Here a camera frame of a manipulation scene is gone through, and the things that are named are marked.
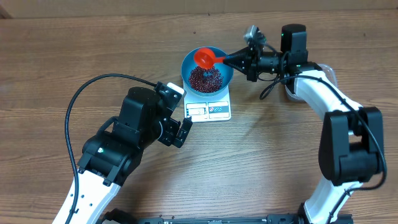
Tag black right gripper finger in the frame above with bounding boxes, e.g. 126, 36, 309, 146
223, 47, 251, 61
223, 60, 248, 75

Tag orange scoop with blue handle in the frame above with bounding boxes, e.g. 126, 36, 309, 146
193, 47, 226, 70

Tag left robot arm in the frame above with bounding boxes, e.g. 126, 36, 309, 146
54, 82, 192, 223

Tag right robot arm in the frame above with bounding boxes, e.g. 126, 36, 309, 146
223, 24, 387, 223

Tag white digital kitchen scale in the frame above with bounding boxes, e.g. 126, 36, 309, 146
183, 84, 232, 123

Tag blue plastic bowl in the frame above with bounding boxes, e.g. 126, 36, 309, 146
181, 48, 234, 96

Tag red beans in bowl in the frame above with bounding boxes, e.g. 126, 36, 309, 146
188, 66, 223, 93

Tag clear plastic container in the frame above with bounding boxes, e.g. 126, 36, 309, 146
285, 63, 338, 102

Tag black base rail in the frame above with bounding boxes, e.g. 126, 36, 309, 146
99, 207, 355, 224

